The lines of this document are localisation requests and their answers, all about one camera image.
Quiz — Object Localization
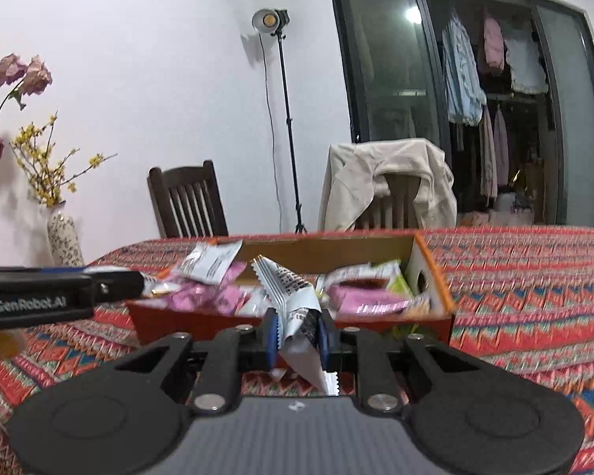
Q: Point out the white striped snack packet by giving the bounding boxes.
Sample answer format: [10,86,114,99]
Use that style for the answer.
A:
[252,255,339,396]

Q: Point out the pink snack packet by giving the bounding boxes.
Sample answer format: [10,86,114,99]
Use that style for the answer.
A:
[318,262,415,315]

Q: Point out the orange cardboard snack box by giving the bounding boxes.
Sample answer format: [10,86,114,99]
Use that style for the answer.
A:
[125,232,457,348]

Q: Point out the white floral ceramic vase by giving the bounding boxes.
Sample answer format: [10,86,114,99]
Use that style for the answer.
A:
[47,201,84,267]

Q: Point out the green white snack packet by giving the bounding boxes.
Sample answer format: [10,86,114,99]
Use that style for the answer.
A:
[383,260,415,298]

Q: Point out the white printed snack packet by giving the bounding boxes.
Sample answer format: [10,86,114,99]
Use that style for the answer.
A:
[171,240,242,285]

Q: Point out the chair under beige jacket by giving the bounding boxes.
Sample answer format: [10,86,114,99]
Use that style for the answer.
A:
[355,174,421,230]

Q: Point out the yellow blossom branches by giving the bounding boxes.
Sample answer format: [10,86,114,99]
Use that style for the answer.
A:
[9,114,116,209]

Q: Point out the dark wooden chair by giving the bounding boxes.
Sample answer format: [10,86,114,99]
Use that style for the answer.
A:
[147,160,228,238]

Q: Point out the beige jacket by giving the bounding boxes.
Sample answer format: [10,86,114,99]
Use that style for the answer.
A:
[318,139,457,232]

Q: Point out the red patterned tablecloth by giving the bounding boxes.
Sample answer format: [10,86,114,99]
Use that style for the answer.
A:
[0,226,594,474]

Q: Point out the pink artificial roses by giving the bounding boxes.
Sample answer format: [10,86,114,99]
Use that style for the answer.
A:
[0,54,53,161]

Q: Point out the light blue hanging shirt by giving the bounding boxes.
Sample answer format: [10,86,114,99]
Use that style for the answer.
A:
[441,8,487,127]

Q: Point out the black framed sliding glass door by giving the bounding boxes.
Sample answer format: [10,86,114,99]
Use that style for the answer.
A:
[333,0,594,227]

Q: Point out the white hanging top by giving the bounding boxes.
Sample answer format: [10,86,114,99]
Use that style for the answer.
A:
[501,21,548,95]

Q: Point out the studio light on stand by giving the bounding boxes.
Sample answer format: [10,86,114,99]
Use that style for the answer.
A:
[251,8,309,235]

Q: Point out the pink hanging garment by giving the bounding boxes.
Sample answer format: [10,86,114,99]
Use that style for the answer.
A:
[484,16,504,73]

